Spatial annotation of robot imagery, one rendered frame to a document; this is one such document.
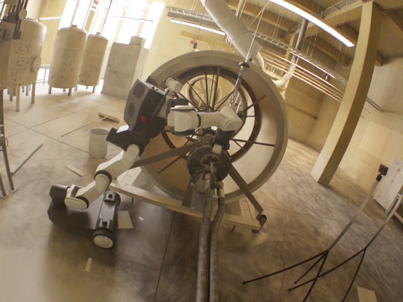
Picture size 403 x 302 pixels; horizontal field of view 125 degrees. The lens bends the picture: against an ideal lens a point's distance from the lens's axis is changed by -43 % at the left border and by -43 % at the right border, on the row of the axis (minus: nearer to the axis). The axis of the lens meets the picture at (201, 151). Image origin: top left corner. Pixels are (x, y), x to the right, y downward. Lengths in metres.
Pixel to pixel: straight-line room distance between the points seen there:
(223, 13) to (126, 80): 4.22
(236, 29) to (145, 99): 5.09
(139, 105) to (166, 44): 11.55
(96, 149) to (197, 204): 2.10
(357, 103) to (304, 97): 8.35
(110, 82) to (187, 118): 7.07
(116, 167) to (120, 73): 6.34
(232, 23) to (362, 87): 4.16
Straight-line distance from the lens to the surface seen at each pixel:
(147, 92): 1.06
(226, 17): 6.02
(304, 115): 13.93
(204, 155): 1.14
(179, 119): 0.77
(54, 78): 6.67
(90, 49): 7.55
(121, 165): 1.36
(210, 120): 0.81
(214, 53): 1.78
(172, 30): 12.73
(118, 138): 1.27
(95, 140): 2.78
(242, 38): 5.89
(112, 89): 7.70
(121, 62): 7.57
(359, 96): 5.83
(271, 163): 2.05
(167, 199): 1.99
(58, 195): 1.72
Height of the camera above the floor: 1.41
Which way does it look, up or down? 20 degrees down
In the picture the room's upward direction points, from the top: 19 degrees clockwise
